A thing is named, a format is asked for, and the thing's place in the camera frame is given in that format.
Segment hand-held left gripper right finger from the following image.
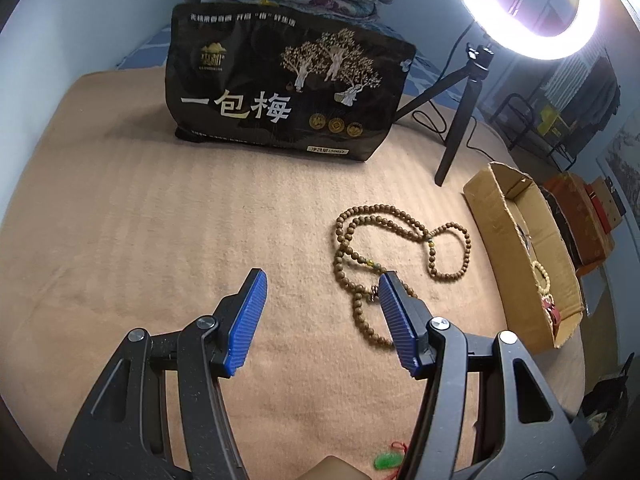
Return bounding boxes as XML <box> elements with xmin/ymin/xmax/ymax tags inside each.
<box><xmin>378</xmin><ymin>271</ymin><xmax>583</xmax><ymax>480</ymax></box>

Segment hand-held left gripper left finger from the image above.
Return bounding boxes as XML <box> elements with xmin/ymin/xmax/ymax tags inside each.
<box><xmin>57</xmin><ymin>268</ymin><xmax>268</xmax><ymax>480</ymax></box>

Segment wooden bead necklace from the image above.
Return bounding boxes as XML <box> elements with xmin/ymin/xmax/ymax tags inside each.
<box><xmin>334</xmin><ymin>204</ymin><xmax>473</xmax><ymax>348</ymax></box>

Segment cardboard box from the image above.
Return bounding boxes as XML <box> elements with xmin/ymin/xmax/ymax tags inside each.
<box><xmin>462</xmin><ymin>161</ymin><xmax>586</xmax><ymax>356</ymax></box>

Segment white bead bracelet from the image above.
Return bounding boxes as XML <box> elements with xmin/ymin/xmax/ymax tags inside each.
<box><xmin>531</xmin><ymin>260</ymin><xmax>553</xmax><ymax>298</ymax></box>

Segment red strap watch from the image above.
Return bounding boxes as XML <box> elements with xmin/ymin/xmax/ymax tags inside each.
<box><xmin>542</xmin><ymin>297</ymin><xmax>563</xmax><ymax>333</ymax></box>

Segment black mini tripod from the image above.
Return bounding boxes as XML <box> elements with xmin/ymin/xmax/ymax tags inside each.
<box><xmin>395</xmin><ymin>44</ymin><xmax>496</xmax><ymax>188</ymax></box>

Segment black clothes rack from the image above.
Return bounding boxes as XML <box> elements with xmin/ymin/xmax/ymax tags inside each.
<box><xmin>492</xmin><ymin>35</ymin><xmax>621</xmax><ymax>171</ymax></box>

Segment wooden box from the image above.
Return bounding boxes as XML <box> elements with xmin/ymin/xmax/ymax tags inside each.
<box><xmin>582</xmin><ymin>176</ymin><xmax>627</xmax><ymax>235</ymax></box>

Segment yellow box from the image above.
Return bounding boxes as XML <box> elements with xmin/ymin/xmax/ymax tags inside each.
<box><xmin>537</xmin><ymin>105</ymin><xmax>568</xmax><ymax>136</ymax></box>

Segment black snack bag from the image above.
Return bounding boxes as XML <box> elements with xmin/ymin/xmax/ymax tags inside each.
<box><xmin>165</xmin><ymin>2</ymin><xmax>417</xmax><ymax>163</ymax></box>

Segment white striped hanging cloth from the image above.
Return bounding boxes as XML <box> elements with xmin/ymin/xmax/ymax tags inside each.
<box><xmin>542</xmin><ymin>45</ymin><xmax>601</xmax><ymax>111</ymax></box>

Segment dark hanging clothes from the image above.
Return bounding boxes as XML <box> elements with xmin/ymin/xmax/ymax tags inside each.
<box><xmin>580</xmin><ymin>55</ymin><xmax>623</xmax><ymax>126</ymax></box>

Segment green pendant on red cord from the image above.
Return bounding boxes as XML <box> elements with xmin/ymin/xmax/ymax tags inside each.
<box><xmin>372</xmin><ymin>441</ymin><xmax>408</xmax><ymax>472</ymax></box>

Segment black power cable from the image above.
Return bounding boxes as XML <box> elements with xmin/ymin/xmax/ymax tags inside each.
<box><xmin>411</xmin><ymin>20</ymin><xmax>506</xmax><ymax>161</ymax></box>

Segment wall picture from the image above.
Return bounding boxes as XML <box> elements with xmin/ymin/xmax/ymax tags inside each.
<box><xmin>597</xmin><ymin>120</ymin><xmax>640</xmax><ymax>201</ymax></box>

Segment white ring light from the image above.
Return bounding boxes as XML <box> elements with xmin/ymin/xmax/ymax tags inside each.
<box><xmin>442</xmin><ymin>0</ymin><xmax>601</xmax><ymax>58</ymax></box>

